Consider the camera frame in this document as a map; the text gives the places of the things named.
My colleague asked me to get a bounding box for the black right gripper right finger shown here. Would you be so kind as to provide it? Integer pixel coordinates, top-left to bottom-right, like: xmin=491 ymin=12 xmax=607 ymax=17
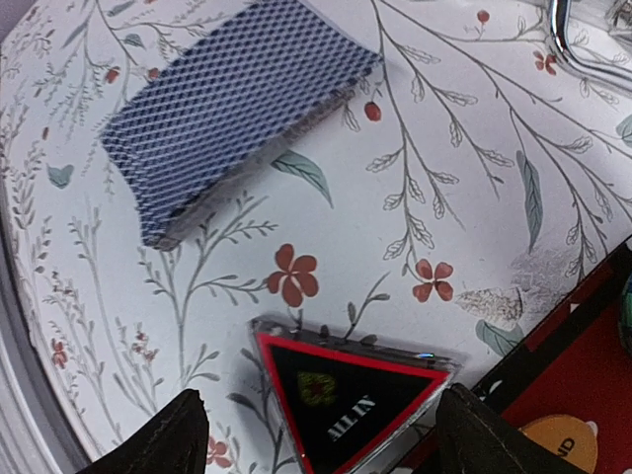
xmin=435 ymin=383 xmax=581 ymax=474

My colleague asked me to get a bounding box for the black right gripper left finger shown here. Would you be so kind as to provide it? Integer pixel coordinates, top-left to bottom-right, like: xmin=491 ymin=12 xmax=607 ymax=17
xmin=88 ymin=389 xmax=209 ymax=474

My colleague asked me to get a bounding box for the orange big blind button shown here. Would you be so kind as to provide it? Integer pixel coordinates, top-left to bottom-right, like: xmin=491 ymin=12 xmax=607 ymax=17
xmin=519 ymin=415 xmax=598 ymax=473

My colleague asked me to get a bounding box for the black triangular all-in button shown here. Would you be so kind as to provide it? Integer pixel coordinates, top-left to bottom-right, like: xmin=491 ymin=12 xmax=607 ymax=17
xmin=249 ymin=317 xmax=460 ymax=473

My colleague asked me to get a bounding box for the round red black poker mat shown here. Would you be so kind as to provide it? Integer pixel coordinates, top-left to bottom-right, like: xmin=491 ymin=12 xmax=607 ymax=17
xmin=399 ymin=236 xmax=632 ymax=474

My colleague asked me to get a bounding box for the aluminium poker chip case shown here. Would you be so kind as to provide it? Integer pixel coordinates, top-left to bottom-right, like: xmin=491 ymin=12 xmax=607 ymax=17
xmin=532 ymin=0 xmax=631 ymax=93

